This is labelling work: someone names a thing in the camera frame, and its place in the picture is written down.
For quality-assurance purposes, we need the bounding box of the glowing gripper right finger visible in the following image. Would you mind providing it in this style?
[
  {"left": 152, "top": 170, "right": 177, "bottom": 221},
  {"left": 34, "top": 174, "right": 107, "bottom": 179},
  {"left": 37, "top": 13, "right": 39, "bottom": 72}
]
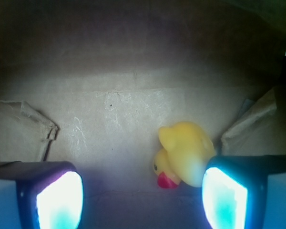
[{"left": 202, "top": 155, "right": 286, "bottom": 229}]

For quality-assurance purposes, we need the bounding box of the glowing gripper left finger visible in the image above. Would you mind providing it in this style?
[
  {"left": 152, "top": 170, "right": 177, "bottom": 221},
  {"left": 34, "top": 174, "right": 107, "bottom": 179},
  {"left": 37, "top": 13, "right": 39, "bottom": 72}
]
[{"left": 0, "top": 161, "right": 83, "bottom": 229}]

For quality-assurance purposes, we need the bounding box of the yellow rubber duck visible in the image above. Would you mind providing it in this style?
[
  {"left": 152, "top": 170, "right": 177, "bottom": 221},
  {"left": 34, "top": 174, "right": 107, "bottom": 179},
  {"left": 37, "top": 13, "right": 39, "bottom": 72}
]
[{"left": 153, "top": 122, "right": 216, "bottom": 189}]

